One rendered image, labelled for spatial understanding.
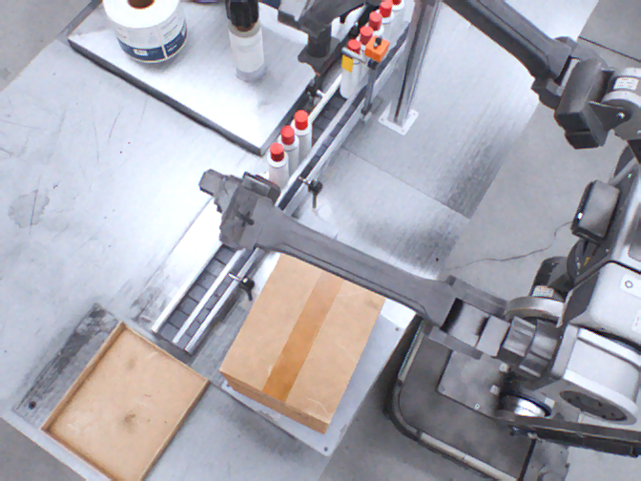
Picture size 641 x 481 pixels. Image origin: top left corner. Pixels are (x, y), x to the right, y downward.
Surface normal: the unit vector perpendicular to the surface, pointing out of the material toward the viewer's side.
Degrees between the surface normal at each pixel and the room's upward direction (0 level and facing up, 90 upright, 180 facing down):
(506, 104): 0
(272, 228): 28
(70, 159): 0
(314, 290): 0
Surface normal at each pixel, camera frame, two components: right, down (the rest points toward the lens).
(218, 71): 0.03, -0.37
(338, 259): 0.10, 0.12
